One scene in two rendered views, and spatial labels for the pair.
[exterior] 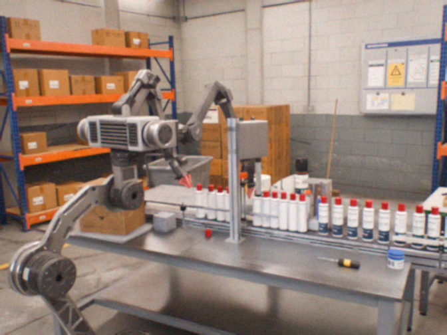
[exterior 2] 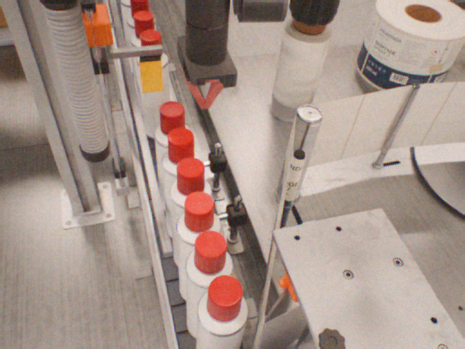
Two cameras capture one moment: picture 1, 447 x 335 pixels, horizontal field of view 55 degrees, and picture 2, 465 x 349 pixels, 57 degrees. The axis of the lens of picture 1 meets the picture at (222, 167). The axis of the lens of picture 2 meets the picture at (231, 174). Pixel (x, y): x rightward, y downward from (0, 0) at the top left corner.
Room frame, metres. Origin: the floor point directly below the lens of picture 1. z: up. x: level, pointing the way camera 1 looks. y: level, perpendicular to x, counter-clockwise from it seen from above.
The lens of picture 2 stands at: (2.08, -0.53, 1.45)
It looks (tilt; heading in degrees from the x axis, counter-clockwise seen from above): 49 degrees down; 40
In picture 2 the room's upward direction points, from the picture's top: 6 degrees clockwise
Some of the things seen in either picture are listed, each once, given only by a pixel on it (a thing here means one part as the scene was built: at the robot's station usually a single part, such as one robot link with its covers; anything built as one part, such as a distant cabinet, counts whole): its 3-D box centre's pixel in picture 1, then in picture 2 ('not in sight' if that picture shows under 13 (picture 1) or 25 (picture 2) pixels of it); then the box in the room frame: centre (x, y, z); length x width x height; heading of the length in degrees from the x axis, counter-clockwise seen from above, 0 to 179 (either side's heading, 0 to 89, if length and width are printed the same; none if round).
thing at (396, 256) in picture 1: (395, 258); not in sight; (1.84, -0.78, 0.87); 0.07 x 0.07 x 0.07
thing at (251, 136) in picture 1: (249, 139); not in sight; (2.27, -0.15, 1.38); 0.17 x 0.10 x 0.19; 117
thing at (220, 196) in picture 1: (220, 203); (148, 67); (2.45, 0.02, 0.98); 0.05 x 0.05 x 0.20
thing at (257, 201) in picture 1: (257, 207); (174, 162); (2.34, -0.19, 0.98); 0.05 x 0.05 x 0.20
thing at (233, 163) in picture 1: (234, 180); (35, 34); (2.25, -0.06, 1.16); 0.04 x 0.04 x 0.67; 61
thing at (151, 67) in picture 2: not in sight; (151, 74); (2.36, -0.13, 1.09); 0.03 x 0.01 x 0.06; 151
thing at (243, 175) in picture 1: (245, 198); (131, 111); (2.32, -0.12, 1.05); 0.10 x 0.04 x 0.33; 151
